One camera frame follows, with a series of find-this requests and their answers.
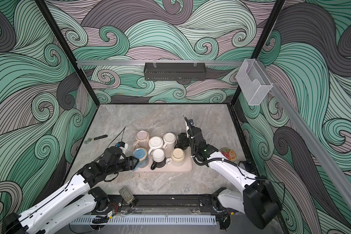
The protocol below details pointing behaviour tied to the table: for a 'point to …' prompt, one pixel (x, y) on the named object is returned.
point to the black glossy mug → (179, 143)
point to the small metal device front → (128, 197)
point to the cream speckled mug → (177, 155)
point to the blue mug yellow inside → (141, 154)
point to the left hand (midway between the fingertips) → (136, 160)
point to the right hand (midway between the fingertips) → (186, 133)
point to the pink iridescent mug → (142, 140)
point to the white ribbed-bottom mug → (154, 143)
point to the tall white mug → (169, 139)
